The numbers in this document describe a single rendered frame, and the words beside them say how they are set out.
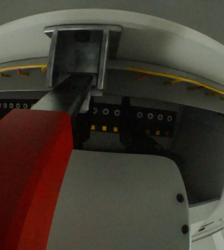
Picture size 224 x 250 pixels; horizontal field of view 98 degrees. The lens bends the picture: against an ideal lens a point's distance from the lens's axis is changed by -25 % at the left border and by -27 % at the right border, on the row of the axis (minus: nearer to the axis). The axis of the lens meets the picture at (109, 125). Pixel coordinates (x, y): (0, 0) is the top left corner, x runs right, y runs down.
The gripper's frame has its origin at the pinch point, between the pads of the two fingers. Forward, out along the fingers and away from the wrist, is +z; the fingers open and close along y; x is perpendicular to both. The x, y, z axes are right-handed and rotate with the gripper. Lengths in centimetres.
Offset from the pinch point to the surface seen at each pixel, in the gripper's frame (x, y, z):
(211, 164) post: -5.2, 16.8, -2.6
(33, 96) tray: -3.8, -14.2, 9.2
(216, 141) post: -2.2, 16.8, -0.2
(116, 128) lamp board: -8.0, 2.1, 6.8
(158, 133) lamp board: -8.2, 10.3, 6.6
